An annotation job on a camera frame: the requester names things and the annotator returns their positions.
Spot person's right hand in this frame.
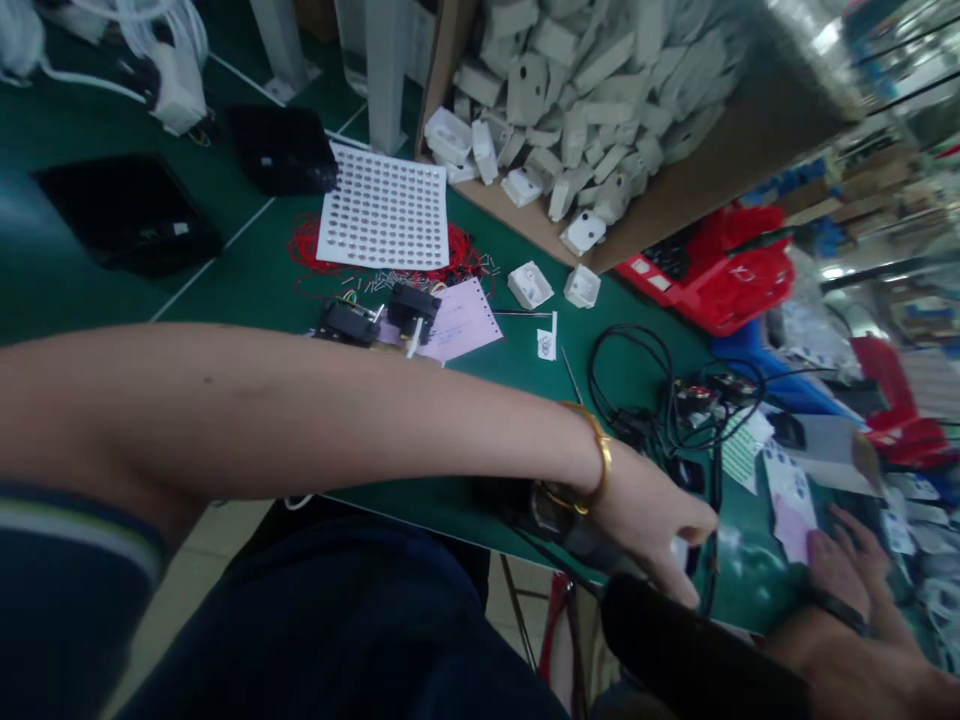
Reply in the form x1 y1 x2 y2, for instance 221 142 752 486
803 503 895 625

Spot person's left hand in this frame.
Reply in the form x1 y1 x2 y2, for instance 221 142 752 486
596 448 723 613

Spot small pink paper slip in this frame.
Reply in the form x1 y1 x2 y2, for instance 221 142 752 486
770 493 820 565

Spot grey paper sheet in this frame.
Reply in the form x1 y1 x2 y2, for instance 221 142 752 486
778 412 885 498

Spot small black square device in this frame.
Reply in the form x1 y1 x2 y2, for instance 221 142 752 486
665 455 707 496

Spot sheet of green labels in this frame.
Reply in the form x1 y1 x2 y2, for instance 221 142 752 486
718 408 775 498

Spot red plastic crate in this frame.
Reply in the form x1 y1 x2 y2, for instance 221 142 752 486
849 335 958 468

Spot blue plastic bin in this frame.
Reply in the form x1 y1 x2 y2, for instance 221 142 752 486
710 313 865 418

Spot black test fixture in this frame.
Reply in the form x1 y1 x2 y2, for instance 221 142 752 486
669 373 760 433

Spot thin metal rod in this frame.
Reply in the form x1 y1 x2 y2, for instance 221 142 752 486
560 345 588 412

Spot small clear label bag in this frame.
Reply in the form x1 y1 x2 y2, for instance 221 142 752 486
534 310 561 363

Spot red plastic bin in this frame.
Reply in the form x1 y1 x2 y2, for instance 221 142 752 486
613 203 798 339

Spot single white plastic casing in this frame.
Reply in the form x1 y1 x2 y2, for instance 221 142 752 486
506 259 556 313
563 263 604 311

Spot pink paper form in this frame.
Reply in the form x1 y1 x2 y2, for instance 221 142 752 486
414 276 506 370

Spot person's legs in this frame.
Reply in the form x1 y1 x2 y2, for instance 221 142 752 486
116 513 575 720

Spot black motor part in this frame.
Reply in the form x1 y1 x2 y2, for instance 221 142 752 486
319 296 385 349
385 282 445 352

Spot large cardboard box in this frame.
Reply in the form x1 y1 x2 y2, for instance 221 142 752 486
413 0 871 276

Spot pile of small metal pins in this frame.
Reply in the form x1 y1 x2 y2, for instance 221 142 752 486
338 256 505 300

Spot white perforated parts tray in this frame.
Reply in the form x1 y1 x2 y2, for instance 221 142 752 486
314 140 453 273

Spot pile of white plastic housings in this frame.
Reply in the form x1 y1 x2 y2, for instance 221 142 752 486
423 0 755 258

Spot small black plastic tray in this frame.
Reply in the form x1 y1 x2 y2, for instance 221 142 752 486
223 102 340 199

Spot person's body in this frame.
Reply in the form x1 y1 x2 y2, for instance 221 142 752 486
0 479 175 720

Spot large black plastic tray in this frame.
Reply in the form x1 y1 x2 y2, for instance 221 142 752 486
32 152 225 281

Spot white devices with tubes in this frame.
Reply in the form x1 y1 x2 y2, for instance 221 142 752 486
0 0 215 140

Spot red stool frame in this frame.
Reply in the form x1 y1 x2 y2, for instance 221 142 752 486
500 554 605 718

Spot black cable loop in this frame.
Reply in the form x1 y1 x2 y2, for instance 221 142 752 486
587 323 770 460

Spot bundle of red wires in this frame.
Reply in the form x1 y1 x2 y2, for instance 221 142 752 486
288 212 483 295

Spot grey metal post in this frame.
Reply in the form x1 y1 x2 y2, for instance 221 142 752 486
358 0 412 157

